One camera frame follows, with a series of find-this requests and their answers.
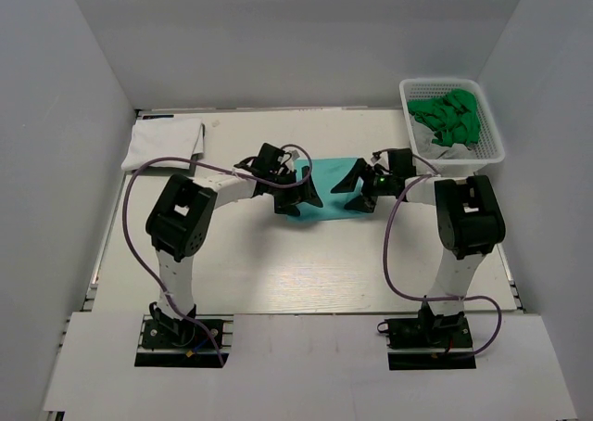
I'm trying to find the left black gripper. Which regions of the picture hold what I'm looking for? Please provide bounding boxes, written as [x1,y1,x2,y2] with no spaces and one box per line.
[268,166,322,216]

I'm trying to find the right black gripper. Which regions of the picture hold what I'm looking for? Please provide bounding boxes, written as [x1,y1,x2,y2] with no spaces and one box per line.
[332,158,397,213]

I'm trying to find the teal t-shirt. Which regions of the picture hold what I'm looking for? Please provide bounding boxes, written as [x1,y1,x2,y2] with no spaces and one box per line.
[286,158,367,223]

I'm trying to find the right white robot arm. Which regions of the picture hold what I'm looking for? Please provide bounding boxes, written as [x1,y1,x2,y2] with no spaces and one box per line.
[331,149,506,346]

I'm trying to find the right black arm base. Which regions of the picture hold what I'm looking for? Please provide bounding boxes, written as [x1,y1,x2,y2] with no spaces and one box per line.
[377,303,473,350]

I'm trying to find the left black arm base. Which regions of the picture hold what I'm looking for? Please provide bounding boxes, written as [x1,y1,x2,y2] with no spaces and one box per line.
[140,302,214,351]

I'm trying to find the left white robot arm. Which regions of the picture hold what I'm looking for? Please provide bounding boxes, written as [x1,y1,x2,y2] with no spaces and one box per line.
[145,163,323,346]

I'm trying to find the white t-shirt in basket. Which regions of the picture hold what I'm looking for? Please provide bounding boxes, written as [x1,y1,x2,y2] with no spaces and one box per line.
[411,121,473,159]

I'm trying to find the green t-shirt in basket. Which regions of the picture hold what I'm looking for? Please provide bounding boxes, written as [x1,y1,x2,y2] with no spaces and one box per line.
[407,89,481,147]

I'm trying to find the folded white t-shirt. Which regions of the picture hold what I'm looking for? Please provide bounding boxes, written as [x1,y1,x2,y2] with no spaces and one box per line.
[121,117,205,172]

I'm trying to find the white plastic basket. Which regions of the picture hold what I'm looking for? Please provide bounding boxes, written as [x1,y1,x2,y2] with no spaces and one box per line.
[399,78,505,173]

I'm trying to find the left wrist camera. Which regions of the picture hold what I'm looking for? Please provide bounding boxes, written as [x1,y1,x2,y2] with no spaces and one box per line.
[234,143,296,183]

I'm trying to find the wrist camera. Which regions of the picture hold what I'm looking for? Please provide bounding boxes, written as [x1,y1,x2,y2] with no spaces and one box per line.
[234,143,296,183]
[372,148,440,179]

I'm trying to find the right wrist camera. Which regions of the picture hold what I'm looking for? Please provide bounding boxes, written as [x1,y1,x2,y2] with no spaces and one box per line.
[372,148,440,179]

